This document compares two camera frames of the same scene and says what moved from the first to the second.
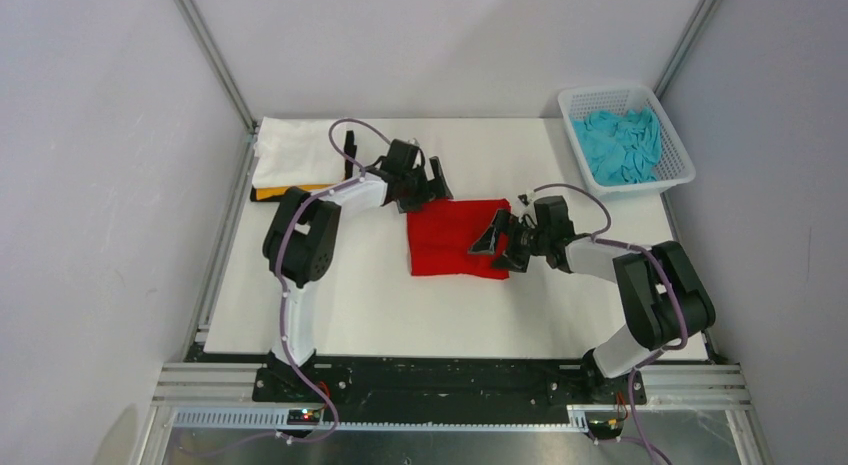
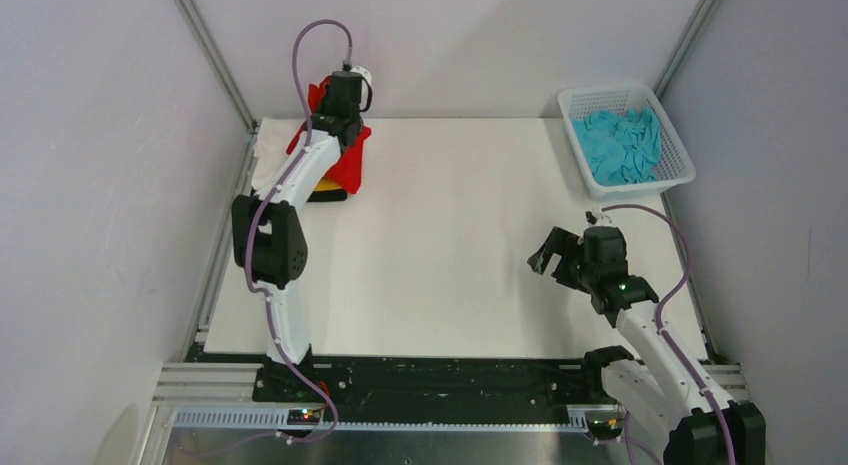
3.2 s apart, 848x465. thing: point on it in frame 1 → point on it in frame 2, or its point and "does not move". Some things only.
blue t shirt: (619, 148) does not move
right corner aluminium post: (690, 38) does not move
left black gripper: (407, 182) → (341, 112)
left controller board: (303, 417) does not move
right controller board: (606, 429) does not move
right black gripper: (503, 222) → (559, 241)
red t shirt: (441, 237) → (347, 171)
